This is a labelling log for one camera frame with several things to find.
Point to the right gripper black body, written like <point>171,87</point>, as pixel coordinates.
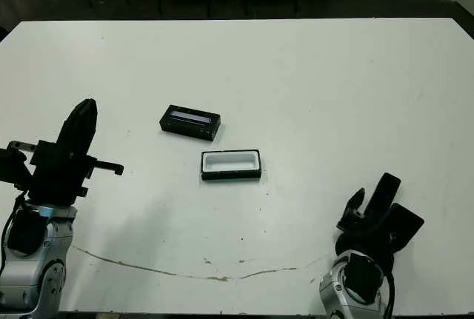
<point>366,237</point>

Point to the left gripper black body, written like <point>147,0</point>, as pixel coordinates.
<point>55,178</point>

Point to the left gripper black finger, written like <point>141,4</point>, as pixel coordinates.
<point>72,137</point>
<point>90,126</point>

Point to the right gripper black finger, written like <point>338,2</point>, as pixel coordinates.
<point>353,208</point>

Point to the black box lid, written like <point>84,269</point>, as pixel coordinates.
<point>185,128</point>

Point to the black box base white insert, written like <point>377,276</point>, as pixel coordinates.
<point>229,175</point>

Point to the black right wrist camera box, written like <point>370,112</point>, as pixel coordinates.
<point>407,223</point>

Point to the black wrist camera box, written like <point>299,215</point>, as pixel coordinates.
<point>407,223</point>
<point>11,167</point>

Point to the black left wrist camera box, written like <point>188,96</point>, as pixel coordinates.
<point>11,167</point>

